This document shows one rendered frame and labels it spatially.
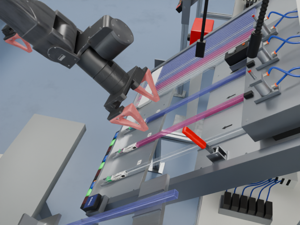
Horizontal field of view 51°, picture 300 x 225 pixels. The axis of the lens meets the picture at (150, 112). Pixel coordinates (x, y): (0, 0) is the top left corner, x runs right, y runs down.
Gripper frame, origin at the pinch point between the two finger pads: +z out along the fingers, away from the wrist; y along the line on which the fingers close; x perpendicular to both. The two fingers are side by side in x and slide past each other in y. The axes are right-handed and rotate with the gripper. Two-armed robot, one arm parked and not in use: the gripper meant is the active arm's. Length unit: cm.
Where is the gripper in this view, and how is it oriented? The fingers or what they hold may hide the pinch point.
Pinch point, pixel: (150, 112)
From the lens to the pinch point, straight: 69.9
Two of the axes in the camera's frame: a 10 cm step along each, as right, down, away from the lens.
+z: 6.9, 6.3, 3.5
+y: 2.8, -6.8, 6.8
